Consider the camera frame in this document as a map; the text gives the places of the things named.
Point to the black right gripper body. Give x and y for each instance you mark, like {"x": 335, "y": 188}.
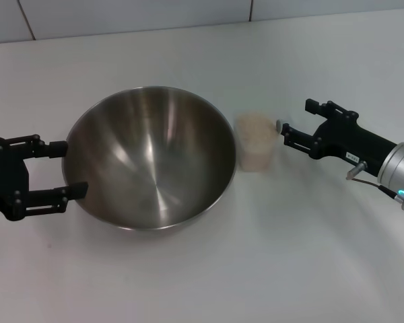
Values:
{"x": 353, "y": 144}

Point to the clear plastic cup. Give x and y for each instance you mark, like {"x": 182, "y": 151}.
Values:
{"x": 239, "y": 158}

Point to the stainless steel mixing bowl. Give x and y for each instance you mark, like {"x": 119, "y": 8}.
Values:
{"x": 148, "y": 158}

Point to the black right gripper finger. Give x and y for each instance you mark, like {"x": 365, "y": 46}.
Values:
{"x": 312, "y": 106}
{"x": 296, "y": 138}

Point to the white rice grains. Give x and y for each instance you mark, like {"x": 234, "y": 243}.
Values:
{"x": 256, "y": 134}

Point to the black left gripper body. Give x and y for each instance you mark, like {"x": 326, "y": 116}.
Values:
{"x": 6, "y": 175}

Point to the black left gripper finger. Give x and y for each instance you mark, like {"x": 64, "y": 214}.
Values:
{"x": 78, "y": 190}
{"x": 59, "y": 149}

